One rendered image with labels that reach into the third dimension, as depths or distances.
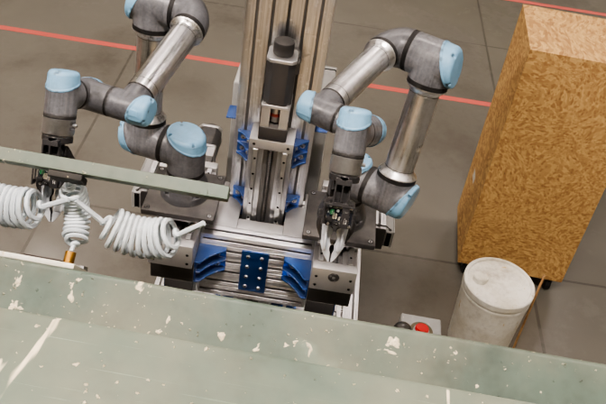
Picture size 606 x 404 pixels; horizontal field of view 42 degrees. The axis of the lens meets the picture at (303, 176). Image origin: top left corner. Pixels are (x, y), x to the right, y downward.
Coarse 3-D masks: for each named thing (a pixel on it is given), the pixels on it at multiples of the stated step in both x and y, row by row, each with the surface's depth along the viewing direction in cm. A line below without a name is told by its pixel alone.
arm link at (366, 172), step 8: (368, 160) 232; (368, 168) 230; (376, 168) 232; (360, 176) 229; (368, 176) 229; (328, 184) 238; (352, 184) 230; (360, 184) 229; (328, 192) 238; (352, 192) 231; (360, 192) 230; (360, 200) 232
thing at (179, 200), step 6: (168, 174) 238; (204, 174) 241; (198, 180) 239; (204, 180) 242; (162, 192) 241; (168, 192) 242; (168, 198) 240; (174, 198) 239; (180, 198) 239; (186, 198) 239; (192, 198) 240; (198, 198) 241; (204, 198) 243; (174, 204) 240; (180, 204) 240; (186, 204) 240; (192, 204) 240; (198, 204) 242
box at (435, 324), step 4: (400, 316) 232; (404, 316) 231; (408, 316) 232; (412, 316) 232; (416, 316) 232; (400, 320) 230; (404, 320) 230; (408, 320) 230; (412, 320) 230; (416, 320) 231; (420, 320) 231; (424, 320) 231; (428, 320) 231; (432, 320) 231; (436, 320) 232; (440, 320) 232; (428, 324) 230; (432, 324) 230; (436, 324) 230; (440, 324) 231; (432, 328) 229; (436, 328) 229; (440, 328) 229; (428, 332) 228; (436, 332) 228; (440, 332) 228
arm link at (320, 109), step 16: (384, 32) 213; (400, 32) 212; (368, 48) 209; (384, 48) 209; (400, 48) 211; (352, 64) 202; (368, 64) 203; (384, 64) 208; (336, 80) 196; (352, 80) 197; (368, 80) 202; (304, 96) 190; (320, 96) 190; (336, 96) 192; (352, 96) 196; (304, 112) 190; (320, 112) 188; (336, 112) 187
